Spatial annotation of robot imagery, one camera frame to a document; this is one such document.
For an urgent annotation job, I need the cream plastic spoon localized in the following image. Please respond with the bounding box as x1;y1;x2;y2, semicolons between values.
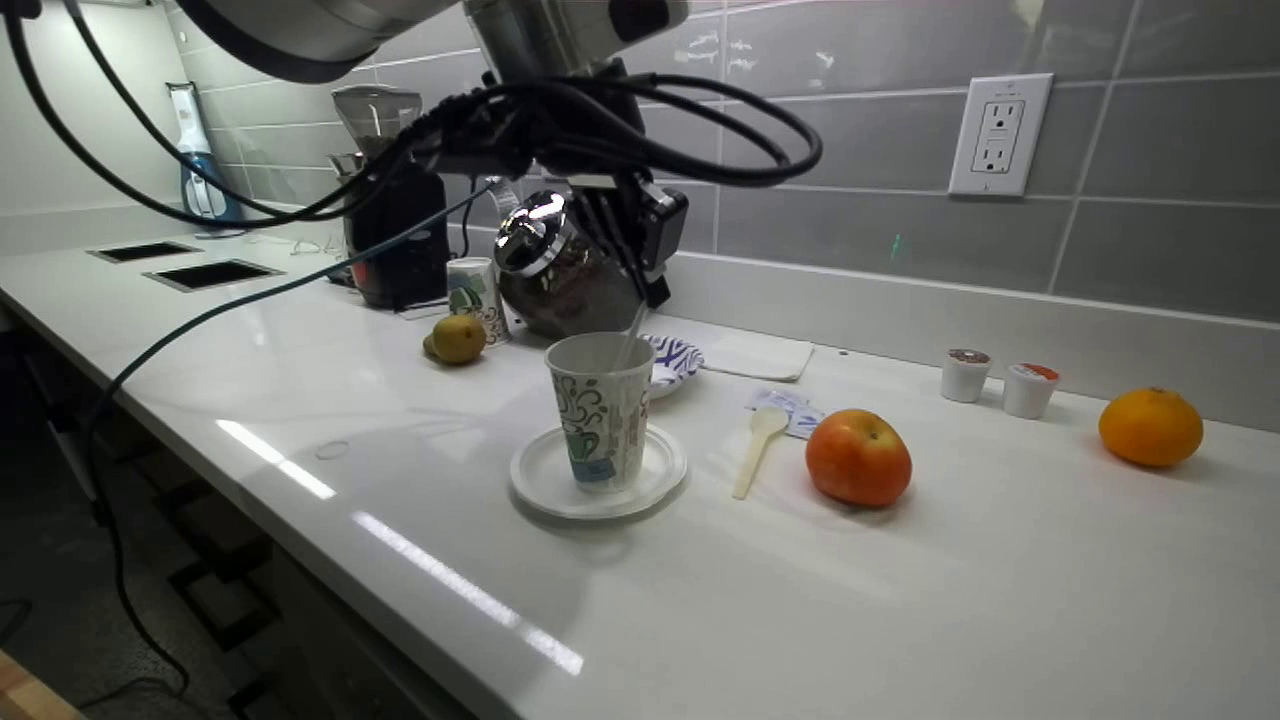
729;405;792;505

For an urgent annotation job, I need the plain white saucer plate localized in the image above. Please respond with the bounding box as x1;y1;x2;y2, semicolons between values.
505;422;690;530

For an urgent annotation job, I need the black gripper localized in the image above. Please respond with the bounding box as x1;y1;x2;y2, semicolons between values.
567;164;675;312

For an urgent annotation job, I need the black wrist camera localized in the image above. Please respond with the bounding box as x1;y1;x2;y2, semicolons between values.
635;179;695;276

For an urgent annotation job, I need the empty white wall outlet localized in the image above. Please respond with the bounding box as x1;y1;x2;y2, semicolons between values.
943;70;1054;203

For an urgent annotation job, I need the patterned paper cup upright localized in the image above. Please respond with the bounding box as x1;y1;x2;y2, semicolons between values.
538;330;658;489

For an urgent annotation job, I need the glass jar of coffee beans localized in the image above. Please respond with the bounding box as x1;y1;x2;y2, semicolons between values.
493;188;648;344

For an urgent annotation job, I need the long thick power cable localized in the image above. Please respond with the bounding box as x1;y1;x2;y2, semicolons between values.
74;184;493;696

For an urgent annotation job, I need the black coffee grinder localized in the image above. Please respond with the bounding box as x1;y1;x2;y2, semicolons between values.
332;85;452;312

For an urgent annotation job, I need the orange fruit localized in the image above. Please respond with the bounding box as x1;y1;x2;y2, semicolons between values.
1096;383;1207;471

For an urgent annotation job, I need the green pear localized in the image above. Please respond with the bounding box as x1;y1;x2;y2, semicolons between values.
420;312;493;373

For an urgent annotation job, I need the wooden table top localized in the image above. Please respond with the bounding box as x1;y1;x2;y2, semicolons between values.
0;648;88;720

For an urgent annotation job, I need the red orange apple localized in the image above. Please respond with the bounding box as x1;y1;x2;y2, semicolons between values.
805;405;916;511

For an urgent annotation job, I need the black rectangular counter inset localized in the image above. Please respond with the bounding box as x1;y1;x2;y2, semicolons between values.
90;235;198;263
148;256;276;295

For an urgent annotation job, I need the white coffee pod red lid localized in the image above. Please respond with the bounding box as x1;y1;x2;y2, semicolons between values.
999;358;1069;423

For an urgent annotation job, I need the white folded napkin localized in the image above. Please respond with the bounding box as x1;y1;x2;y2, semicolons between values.
690;325;819;389

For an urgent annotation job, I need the white coffee pod dark lid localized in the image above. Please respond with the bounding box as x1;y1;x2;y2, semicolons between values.
937;344;997;410

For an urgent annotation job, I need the blue white patterned packet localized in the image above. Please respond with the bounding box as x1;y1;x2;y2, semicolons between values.
744;383;826;444

